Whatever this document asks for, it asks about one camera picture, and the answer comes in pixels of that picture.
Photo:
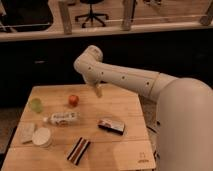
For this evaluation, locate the green plastic cup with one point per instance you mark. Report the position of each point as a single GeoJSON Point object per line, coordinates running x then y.
{"type": "Point", "coordinates": [35, 105]}

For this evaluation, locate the black office chair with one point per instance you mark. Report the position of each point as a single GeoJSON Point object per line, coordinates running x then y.
{"type": "Point", "coordinates": [91, 15]}

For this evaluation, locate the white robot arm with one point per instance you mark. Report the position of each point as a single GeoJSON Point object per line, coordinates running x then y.
{"type": "Point", "coordinates": [184, 110]}

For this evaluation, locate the dark snack bar package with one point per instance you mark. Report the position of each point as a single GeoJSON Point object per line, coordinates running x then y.
{"type": "Point", "coordinates": [113, 126]}

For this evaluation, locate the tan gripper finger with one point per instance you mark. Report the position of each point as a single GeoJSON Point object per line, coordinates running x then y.
{"type": "Point", "coordinates": [98, 91]}

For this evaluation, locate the wooden post middle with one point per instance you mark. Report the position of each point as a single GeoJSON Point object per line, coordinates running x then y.
{"type": "Point", "coordinates": [128, 14]}

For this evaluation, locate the wooden post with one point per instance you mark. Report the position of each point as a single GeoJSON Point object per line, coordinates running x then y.
{"type": "Point", "coordinates": [208, 17]}
{"type": "Point", "coordinates": [128, 14]}
{"type": "Point", "coordinates": [65, 16]}

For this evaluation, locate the red apple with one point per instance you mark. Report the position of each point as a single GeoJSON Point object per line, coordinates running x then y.
{"type": "Point", "coordinates": [73, 100]}

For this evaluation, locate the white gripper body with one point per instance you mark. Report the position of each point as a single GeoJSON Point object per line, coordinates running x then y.
{"type": "Point", "coordinates": [89, 80]}

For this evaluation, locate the wooden post left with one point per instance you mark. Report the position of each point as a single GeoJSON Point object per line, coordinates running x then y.
{"type": "Point", "coordinates": [65, 16]}

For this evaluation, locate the clear plastic bottle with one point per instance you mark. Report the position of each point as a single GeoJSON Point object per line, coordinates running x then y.
{"type": "Point", "coordinates": [61, 119]}

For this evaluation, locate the striped brown black package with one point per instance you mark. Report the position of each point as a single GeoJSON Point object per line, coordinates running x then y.
{"type": "Point", "coordinates": [78, 150]}

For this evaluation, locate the wooden post right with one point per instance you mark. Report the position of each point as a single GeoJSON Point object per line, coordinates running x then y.
{"type": "Point", "coordinates": [208, 17]}

